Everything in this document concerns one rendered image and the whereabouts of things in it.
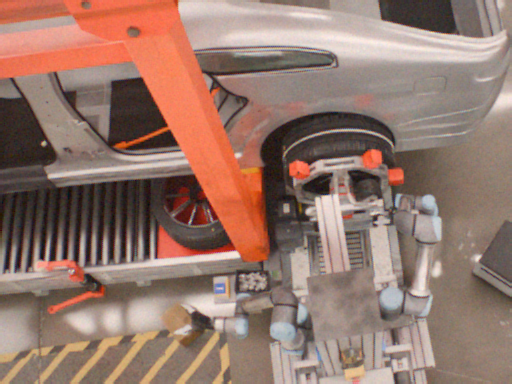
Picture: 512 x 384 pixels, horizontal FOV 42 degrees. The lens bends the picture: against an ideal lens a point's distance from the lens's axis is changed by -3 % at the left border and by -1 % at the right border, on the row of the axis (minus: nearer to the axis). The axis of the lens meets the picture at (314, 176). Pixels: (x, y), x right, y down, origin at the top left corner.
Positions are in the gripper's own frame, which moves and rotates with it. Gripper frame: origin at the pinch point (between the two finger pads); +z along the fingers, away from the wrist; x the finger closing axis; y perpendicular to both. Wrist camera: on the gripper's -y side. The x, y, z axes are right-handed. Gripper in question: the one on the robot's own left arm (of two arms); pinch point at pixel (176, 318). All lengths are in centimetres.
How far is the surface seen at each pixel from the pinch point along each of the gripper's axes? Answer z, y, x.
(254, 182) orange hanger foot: -16, 41, 107
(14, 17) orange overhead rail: 10, -180, 20
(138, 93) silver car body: 68, 22, 157
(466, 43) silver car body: -133, -62, 132
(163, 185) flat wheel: 49, 59, 111
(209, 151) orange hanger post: -24, -81, 45
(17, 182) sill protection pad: 126, 21, 83
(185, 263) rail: 28, 77, 65
